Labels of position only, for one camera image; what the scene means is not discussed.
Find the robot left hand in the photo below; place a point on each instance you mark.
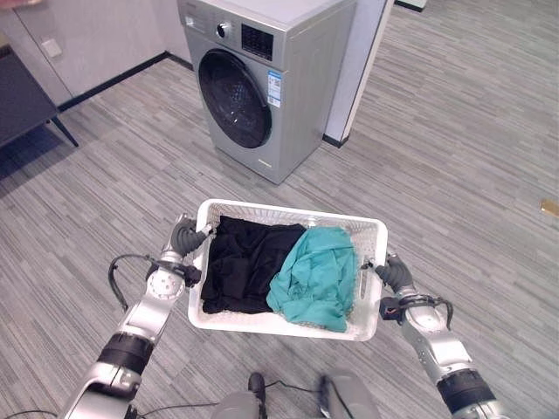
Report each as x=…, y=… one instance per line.
x=185, y=239

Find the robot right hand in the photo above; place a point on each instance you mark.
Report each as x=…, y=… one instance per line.
x=396, y=272

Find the white plastic laundry basket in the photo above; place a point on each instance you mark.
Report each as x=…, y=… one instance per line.
x=284, y=320

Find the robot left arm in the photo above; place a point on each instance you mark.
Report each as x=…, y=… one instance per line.
x=131, y=331

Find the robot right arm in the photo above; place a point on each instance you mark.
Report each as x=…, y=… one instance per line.
x=441, y=349

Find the dark round washer door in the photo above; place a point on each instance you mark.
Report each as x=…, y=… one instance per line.
x=234, y=98

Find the black garment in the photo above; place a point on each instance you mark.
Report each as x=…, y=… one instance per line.
x=244, y=266

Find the teal garment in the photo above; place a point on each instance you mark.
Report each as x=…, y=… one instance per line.
x=319, y=279

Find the small yellow object on floor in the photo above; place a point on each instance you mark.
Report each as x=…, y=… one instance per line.
x=550, y=206

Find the silver front-load washing machine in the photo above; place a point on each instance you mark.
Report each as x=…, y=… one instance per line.
x=301, y=83

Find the white partition panel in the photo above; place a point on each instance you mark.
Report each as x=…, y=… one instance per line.
x=356, y=70

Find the dark grey cabinet with legs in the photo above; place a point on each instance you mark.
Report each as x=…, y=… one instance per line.
x=22, y=100

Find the white wall socket plate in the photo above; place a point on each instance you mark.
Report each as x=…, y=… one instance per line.
x=51, y=47

